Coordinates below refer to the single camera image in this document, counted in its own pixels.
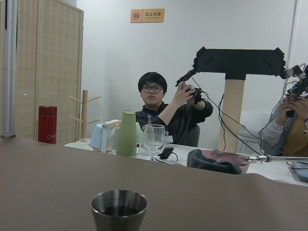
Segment steel jigger measuring cup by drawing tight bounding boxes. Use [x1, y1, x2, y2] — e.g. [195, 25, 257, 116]
[90, 190, 148, 231]

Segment green tall cup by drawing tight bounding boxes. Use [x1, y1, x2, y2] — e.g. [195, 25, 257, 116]
[116, 110, 137, 157]

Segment light blue cup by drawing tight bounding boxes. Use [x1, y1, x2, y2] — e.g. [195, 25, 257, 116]
[90, 123, 103, 150]

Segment glass oil dispenser bottle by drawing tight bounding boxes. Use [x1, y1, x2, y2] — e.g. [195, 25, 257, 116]
[143, 115, 154, 155]

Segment clear wine glass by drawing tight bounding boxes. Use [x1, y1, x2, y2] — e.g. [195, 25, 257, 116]
[143, 124, 166, 161]

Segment person with glasses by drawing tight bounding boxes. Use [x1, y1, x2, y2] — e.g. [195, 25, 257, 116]
[136, 72, 213, 147]

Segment dark grey cloth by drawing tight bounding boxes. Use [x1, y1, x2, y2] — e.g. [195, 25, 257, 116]
[187, 149, 242, 174]

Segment wooden mug tree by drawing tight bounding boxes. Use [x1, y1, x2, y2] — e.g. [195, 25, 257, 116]
[68, 90, 100, 139]

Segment red thermos bottle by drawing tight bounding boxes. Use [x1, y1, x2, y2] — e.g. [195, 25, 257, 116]
[38, 106, 57, 144]

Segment bamboo folding screen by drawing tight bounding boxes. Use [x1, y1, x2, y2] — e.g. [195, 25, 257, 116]
[0, 0, 83, 144]

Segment person in yellow shirt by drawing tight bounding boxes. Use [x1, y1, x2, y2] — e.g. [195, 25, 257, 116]
[258, 95, 308, 157]

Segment teach pendant tablet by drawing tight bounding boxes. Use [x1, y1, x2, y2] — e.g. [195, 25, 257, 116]
[292, 161, 308, 183]

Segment orange wall sign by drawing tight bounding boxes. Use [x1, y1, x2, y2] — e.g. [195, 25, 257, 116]
[130, 8, 165, 23]

